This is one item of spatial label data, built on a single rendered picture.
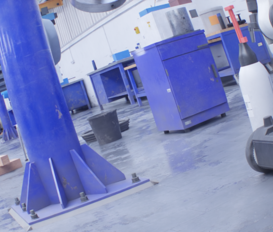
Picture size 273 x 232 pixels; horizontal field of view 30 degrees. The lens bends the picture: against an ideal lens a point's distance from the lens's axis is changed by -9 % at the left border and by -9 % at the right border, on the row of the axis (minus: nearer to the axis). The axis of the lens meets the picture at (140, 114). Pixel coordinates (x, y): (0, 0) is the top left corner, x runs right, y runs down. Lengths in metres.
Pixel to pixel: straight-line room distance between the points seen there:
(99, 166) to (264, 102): 1.00
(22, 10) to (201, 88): 1.95
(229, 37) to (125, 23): 4.81
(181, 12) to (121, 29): 7.27
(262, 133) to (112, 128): 3.42
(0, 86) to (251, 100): 2.73
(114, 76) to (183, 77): 7.37
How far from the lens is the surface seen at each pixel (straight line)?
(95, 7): 1.71
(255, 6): 2.21
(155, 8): 8.07
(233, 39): 7.01
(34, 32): 2.96
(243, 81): 3.02
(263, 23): 2.01
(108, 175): 3.07
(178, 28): 4.49
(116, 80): 11.65
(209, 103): 4.41
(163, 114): 4.56
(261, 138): 2.12
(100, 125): 5.39
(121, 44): 11.99
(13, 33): 2.94
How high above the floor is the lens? 0.58
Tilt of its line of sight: 4 degrees down
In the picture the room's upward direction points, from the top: 19 degrees counter-clockwise
